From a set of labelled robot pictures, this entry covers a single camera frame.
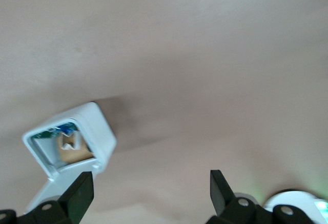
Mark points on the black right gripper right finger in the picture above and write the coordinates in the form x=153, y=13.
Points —
x=223, y=198

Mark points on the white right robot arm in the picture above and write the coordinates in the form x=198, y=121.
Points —
x=294, y=196

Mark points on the brown cardboard piece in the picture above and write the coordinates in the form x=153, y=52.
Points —
x=74, y=156

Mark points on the white square lidded bin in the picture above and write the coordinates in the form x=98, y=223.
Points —
x=100, y=131

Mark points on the white bent clip trash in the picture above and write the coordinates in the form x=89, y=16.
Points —
x=68, y=147

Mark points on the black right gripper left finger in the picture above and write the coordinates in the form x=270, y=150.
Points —
x=77, y=198

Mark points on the green crumpled wrapper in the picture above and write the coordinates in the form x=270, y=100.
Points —
x=43, y=134

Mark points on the blue crumpled wrapper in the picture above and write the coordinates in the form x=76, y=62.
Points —
x=67, y=129

